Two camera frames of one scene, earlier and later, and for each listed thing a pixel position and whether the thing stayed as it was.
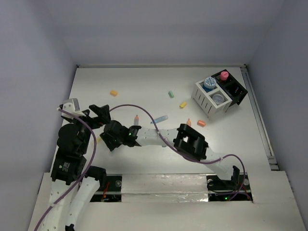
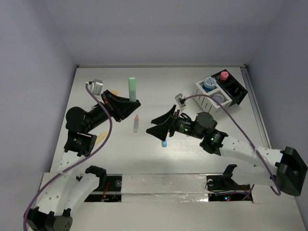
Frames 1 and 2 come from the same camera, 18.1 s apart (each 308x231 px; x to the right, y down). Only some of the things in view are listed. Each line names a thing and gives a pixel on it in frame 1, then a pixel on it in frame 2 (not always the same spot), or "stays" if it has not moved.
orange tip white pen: [136, 120] stays
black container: [232, 88] stays
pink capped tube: [224, 75] stays
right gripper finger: [111, 142] → [162, 118]
